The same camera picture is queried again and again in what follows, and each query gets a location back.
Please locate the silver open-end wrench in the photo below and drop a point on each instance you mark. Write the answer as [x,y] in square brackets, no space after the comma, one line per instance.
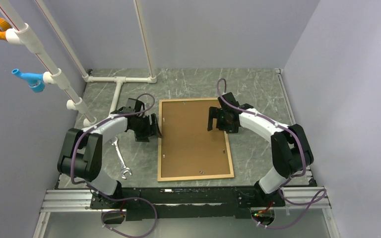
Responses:
[124,169]

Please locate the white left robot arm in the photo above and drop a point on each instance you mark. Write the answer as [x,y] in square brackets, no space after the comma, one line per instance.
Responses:
[81,154]

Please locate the blue pipe fitting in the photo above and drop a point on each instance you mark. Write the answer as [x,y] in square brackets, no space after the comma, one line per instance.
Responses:
[35,81]

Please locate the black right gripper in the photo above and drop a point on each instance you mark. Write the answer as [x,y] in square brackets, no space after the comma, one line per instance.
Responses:
[215,112]

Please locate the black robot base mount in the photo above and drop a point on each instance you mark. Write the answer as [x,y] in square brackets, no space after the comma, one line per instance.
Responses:
[190,202]

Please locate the white PVC pipe stand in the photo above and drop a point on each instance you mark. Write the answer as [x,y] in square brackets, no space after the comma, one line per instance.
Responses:
[20,33]

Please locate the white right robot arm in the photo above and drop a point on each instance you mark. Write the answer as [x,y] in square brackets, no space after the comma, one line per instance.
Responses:
[291,152]

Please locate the light wooden picture frame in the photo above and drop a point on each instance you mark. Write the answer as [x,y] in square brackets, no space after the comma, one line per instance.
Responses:
[159,148]

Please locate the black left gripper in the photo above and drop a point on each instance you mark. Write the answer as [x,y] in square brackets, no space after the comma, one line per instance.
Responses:
[143,137]

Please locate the brown fibreboard backing board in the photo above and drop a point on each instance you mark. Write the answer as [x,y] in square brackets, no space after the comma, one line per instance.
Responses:
[193,138]

